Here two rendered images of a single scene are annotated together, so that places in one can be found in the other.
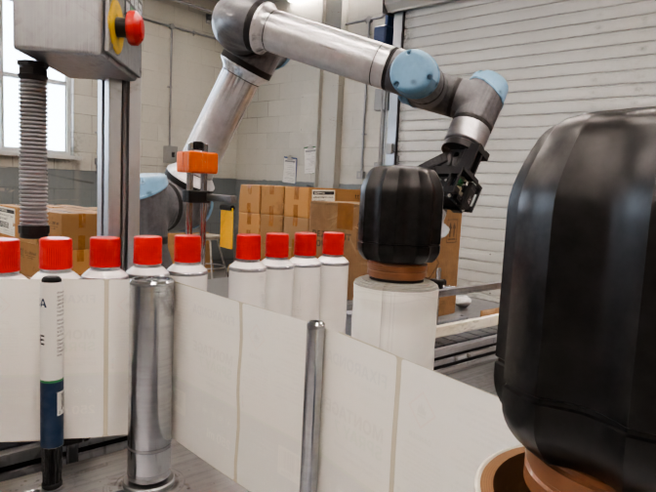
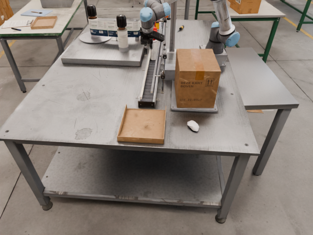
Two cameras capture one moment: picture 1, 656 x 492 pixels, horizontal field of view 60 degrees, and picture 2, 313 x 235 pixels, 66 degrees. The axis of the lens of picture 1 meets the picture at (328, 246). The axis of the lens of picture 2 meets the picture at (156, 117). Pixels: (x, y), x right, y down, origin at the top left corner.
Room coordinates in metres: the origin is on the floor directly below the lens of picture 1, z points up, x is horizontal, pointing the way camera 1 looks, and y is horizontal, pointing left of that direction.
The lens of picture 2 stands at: (2.20, -1.30, 1.81)
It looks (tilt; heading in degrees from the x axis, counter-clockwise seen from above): 40 degrees down; 135
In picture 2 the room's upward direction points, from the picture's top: straight up
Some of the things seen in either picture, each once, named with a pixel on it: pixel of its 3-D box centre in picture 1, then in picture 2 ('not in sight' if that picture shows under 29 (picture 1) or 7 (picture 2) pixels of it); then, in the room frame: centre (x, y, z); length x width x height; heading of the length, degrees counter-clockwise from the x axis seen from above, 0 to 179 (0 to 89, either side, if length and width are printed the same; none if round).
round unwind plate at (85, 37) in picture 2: not in sight; (95, 37); (0.15, -0.09, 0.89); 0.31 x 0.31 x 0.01
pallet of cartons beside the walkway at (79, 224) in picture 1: (81, 265); not in sight; (4.42, 1.94, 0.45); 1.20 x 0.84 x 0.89; 50
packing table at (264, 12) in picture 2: not in sight; (227, 17); (-0.04, 2.71, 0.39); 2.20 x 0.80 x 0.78; 139
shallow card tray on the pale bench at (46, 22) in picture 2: not in sight; (44, 22); (-0.78, -0.19, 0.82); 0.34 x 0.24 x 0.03; 144
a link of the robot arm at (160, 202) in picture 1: (141, 204); (218, 31); (1.20, 0.40, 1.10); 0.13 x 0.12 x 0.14; 160
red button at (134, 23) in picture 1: (130, 27); not in sight; (0.67, 0.24, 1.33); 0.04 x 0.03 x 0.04; 6
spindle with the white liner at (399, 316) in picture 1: (393, 315); (122, 33); (0.56, -0.07, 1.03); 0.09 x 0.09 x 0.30
